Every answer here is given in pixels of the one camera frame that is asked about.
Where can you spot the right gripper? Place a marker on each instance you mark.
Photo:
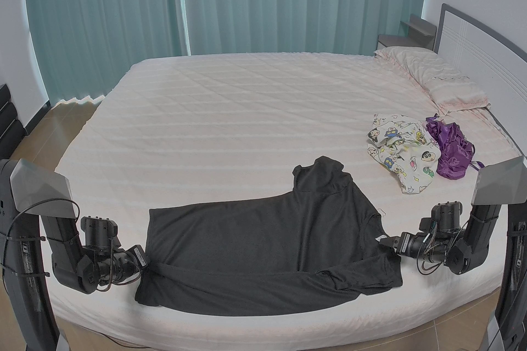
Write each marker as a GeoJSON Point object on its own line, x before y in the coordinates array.
{"type": "Point", "coordinates": [416, 248]}

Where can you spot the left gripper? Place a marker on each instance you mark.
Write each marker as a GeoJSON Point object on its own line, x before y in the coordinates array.
{"type": "Point", "coordinates": [125, 269]}

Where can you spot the black long-sleeved shirt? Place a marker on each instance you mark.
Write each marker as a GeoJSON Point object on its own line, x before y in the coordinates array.
{"type": "Point", "coordinates": [263, 246]}

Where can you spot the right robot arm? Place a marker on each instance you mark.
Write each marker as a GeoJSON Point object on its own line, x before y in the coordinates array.
{"type": "Point", "coordinates": [498, 180]}

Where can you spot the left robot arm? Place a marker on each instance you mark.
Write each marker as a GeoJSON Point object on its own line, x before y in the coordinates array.
{"type": "Point", "coordinates": [41, 189]}

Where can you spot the bed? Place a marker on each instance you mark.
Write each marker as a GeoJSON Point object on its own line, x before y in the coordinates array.
{"type": "Point", "coordinates": [247, 115]}

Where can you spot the white printed garment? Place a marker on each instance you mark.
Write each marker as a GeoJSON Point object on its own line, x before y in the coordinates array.
{"type": "Point", "coordinates": [401, 160]}

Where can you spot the purple satin garment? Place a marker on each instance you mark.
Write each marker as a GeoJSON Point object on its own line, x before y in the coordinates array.
{"type": "Point", "coordinates": [453, 152]}

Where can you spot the pale pink pillow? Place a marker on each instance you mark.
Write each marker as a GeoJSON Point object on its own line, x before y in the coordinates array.
{"type": "Point", "coordinates": [440, 82]}

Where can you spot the grey bedside table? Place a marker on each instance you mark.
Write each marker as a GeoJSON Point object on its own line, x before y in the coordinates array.
{"type": "Point", "coordinates": [405, 39]}

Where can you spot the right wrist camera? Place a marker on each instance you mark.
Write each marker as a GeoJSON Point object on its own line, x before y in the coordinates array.
{"type": "Point", "coordinates": [425, 226]}

